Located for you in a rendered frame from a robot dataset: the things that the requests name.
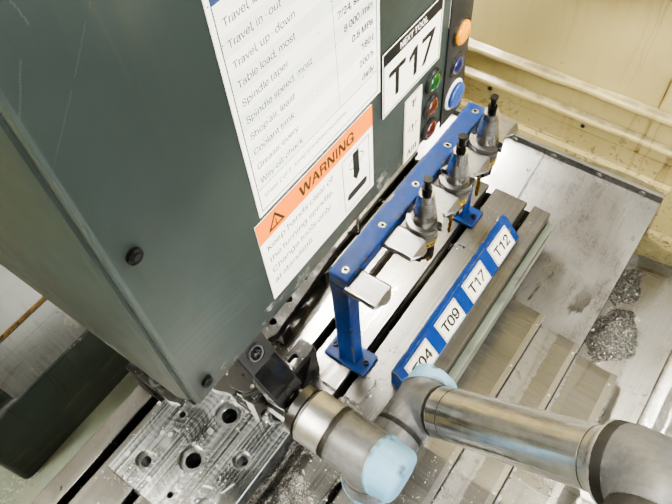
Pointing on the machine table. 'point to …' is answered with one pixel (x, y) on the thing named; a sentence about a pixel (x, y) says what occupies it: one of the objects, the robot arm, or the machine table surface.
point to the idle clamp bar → (298, 300)
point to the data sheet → (293, 79)
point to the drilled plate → (245, 487)
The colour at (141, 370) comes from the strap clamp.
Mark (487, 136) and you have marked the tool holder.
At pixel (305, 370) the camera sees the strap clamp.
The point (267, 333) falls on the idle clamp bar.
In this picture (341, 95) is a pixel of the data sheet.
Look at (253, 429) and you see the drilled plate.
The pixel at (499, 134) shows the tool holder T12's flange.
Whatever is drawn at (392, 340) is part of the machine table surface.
